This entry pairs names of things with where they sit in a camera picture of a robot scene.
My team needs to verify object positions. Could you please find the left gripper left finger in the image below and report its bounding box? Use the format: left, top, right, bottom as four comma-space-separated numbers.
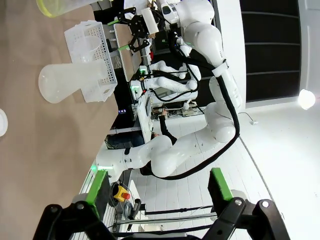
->
32, 169, 118, 240

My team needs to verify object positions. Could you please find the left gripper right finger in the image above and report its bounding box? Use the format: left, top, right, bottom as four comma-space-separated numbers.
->
199, 167, 292, 240

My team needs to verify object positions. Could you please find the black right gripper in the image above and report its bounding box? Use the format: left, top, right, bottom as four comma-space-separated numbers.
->
107, 6, 151, 54

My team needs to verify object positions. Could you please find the clear graduated cylinder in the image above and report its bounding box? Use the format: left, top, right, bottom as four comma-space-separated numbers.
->
36, 0, 101, 18

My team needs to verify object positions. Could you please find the clear conical flask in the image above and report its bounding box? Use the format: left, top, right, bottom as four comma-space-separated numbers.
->
38, 59, 108, 105

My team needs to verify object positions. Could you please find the white round flask cap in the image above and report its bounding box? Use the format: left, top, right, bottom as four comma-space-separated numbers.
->
0, 108, 9, 138

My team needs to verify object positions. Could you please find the small brown top table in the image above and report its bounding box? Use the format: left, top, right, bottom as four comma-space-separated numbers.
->
113, 23, 141, 82

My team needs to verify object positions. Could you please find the yellow emergency stop box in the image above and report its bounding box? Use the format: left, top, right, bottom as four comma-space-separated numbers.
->
113, 184, 131, 202

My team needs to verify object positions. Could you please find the white perforated plastic basket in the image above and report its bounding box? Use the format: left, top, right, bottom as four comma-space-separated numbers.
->
64, 21, 118, 103

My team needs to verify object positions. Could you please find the clear plastic beaker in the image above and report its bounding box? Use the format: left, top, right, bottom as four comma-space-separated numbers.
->
68, 36, 102, 63

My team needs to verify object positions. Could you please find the background person in black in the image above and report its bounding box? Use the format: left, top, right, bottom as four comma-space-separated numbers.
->
139, 108, 179, 176

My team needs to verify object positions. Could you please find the round ceiling lamp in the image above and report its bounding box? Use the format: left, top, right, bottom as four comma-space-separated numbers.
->
297, 88, 316, 111

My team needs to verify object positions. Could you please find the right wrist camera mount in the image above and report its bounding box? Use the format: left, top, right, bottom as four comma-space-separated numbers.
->
141, 7, 160, 35

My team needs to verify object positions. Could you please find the black joystick handle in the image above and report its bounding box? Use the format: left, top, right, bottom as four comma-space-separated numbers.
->
129, 198, 142, 219

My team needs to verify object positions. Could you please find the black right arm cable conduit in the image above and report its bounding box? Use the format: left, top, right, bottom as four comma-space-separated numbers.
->
149, 29, 241, 181

